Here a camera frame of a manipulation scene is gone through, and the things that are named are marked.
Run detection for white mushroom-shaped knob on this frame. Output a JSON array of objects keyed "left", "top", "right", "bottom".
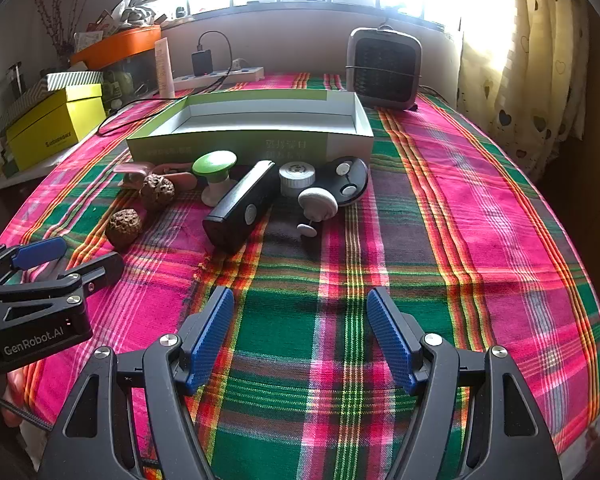
[{"left": 296, "top": 186, "right": 339, "bottom": 237}]

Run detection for white power strip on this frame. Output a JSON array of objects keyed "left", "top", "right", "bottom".
[{"left": 174, "top": 66, "right": 265, "bottom": 92}]

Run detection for orange box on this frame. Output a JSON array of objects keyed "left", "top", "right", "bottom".
[{"left": 70, "top": 25, "right": 162, "bottom": 70}]

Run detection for black rectangular device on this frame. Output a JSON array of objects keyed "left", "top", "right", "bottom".
[{"left": 202, "top": 160, "right": 279, "bottom": 253}]

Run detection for dried branches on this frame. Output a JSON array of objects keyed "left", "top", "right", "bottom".
[{"left": 32, "top": 0, "right": 96, "bottom": 61}]

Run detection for green white striped box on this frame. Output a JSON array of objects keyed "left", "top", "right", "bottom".
[{"left": 0, "top": 71, "right": 103, "bottom": 143}]

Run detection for green mushroom-shaped massager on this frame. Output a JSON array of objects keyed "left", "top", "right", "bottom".
[{"left": 191, "top": 151, "right": 239, "bottom": 207}]

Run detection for glass fish tank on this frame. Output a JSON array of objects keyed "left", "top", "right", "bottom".
[{"left": 100, "top": 52, "right": 158, "bottom": 103}]

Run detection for dark glass jar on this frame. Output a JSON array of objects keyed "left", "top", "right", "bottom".
[{"left": 5, "top": 62, "right": 26, "bottom": 101}]

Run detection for grey space heater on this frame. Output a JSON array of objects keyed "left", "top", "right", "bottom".
[{"left": 346, "top": 26, "right": 423, "bottom": 111}]

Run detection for brown walnut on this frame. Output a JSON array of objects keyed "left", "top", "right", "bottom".
[
  {"left": 105, "top": 208, "right": 143, "bottom": 250},
  {"left": 139, "top": 172, "right": 176, "bottom": 212}
]

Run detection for black oval disc white buttons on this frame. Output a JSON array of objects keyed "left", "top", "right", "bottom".
[{"left": 325, "top": 156, "right": 370, "bottom": 207}]

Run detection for black charger cable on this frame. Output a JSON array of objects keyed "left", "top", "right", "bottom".
[{"left": 96, "top": 31, "right": 233, "bottom": 137}]

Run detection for pink green plaid blanket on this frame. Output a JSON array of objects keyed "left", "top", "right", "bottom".
[{"left": 0, "top": 72, "right": 600, "bottom": 480}]

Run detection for black charger adapter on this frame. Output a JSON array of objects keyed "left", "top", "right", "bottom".
[{"left": 191, "top": 50, "right": 215, "bottom": 76}]

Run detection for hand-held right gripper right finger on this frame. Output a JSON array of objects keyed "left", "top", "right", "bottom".
[{"left": 366, "top": 286, "right": 563, "bottom": 480}]

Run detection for white round ribbed cap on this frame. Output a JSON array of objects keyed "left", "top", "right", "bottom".
[{"left": 279, "top": 160, "right": 317, "bottom": 197}]

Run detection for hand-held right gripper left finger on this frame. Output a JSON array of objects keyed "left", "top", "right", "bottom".
[{"left": 39, "top": 286, "right": 236, "bottom": 480}]

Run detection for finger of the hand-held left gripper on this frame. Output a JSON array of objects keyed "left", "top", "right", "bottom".
[
  {"left": 0, "top": 252, "right": 126, "bottom": 319},
  {"left": 0, "top": 237, "right": 67, "bottom": 286}
]

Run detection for yellow cardboard box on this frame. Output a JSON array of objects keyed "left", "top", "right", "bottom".
[{"left": 5, "top": 83, "right": 106, "bottom": 172}]

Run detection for cream heart-print curtain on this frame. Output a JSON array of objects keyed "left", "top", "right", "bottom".
[{"left": 455, "top": 0, "right": 596, "bottom": 181}]

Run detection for white cosmetic tube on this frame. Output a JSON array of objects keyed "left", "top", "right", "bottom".
[{"left": 155, "top": 38, "right": 176, "bottom": 99}]

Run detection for green and white cardboard box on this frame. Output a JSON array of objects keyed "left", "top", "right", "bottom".
[{"left": 126, "top": 91, "right": 375, "bottom": 173}]

